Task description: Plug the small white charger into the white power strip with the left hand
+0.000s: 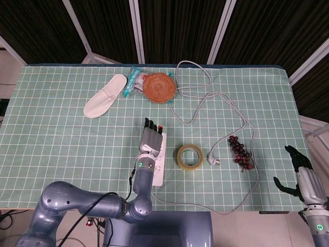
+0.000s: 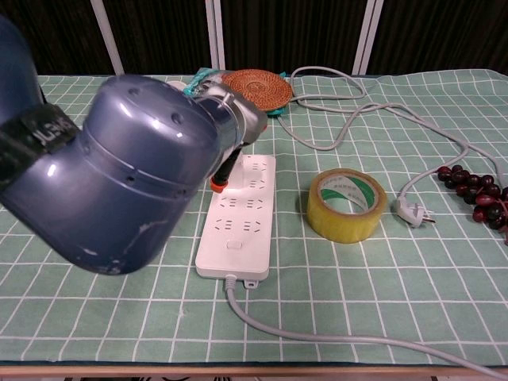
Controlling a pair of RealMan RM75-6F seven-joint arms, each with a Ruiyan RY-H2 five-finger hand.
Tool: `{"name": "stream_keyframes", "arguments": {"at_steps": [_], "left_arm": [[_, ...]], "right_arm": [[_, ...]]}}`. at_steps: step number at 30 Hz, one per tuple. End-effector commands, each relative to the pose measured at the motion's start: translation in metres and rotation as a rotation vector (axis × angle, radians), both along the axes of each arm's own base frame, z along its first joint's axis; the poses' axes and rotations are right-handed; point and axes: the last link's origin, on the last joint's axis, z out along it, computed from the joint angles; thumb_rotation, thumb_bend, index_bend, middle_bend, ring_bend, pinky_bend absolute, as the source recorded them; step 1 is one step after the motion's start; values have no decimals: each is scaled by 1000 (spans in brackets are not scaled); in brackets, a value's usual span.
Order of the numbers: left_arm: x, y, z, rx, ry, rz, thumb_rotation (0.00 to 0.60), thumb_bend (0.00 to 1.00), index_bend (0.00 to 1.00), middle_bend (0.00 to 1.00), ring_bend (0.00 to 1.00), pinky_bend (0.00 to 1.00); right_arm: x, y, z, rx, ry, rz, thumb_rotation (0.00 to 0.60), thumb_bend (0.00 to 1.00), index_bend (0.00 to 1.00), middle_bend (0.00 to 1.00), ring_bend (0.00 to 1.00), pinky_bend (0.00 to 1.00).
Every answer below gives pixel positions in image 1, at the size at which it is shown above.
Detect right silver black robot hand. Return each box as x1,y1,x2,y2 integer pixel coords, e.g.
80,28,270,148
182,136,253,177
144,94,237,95
273,145,328,205

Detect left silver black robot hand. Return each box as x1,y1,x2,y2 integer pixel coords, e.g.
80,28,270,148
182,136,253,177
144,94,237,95
138,117,165,156

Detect white power strip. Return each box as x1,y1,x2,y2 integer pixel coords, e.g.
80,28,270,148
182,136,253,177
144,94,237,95
151,132,168,188

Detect teal plastic snack packet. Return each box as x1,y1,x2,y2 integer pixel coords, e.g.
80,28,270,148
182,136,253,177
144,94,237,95
123,66,149,98
166,70,175,105

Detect clear yellowish tape roll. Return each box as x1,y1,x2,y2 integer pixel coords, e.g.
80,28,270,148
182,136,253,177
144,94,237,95
176,144,205,171

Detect round woven rattan coaster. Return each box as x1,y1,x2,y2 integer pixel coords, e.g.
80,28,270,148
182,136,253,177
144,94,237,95
142,73,177,103

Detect white disposable slipper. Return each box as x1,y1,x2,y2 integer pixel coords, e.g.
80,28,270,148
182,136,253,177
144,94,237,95
83,74,128,119

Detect dark red grape bunch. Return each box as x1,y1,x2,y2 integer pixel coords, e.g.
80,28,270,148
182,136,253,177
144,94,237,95
228,135,255,172

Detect green checked tablecloth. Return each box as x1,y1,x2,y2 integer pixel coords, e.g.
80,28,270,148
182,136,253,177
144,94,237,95
0,63,309,213

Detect blue-grey robot torso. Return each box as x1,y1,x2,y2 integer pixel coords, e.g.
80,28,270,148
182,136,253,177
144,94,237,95
102,211,214,247

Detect dark folding partition screen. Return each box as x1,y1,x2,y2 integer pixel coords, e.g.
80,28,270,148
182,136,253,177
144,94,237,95
0,0,329,121

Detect grey power cable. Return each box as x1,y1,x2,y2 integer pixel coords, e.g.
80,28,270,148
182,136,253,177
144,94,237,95
150,60,259,216

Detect tangled cables under table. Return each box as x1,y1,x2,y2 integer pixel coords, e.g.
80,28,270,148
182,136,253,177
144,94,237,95
86,217,110,247

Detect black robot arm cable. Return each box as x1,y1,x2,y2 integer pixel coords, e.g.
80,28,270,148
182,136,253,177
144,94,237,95
56,167,137,247

